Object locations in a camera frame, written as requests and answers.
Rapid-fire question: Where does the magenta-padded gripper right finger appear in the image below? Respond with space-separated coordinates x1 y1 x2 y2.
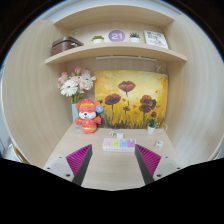
134 144 183 185

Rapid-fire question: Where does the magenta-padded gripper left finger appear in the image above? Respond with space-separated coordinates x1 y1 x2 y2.
43 143 93 187

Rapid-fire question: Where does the small potted green plant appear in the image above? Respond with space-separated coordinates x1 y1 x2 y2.
146 117 157 135

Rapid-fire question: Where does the white pastel-topped power strip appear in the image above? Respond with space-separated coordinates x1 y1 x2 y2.
102 137 137 153

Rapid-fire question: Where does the white plug adapter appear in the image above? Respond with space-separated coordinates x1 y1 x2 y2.
108 130 125 140

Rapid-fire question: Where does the red plush toy figure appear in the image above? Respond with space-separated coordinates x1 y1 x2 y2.
73 98 105 135

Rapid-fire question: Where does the light blue vase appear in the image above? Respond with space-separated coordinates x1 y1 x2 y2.
71 102 82 130

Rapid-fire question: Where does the yellow poppy flower painting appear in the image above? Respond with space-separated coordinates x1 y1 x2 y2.
94 69 169 130

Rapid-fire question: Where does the pink and white flower bouquet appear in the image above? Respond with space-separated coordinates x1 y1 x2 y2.
57 65 97 105

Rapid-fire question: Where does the white light bar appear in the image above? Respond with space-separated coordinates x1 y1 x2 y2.
95 55 157 62

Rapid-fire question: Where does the wooden shelf unit with items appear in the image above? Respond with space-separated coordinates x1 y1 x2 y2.
44 3 188 65

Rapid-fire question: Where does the white light bar cable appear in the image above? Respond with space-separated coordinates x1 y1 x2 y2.
154 59 167 74

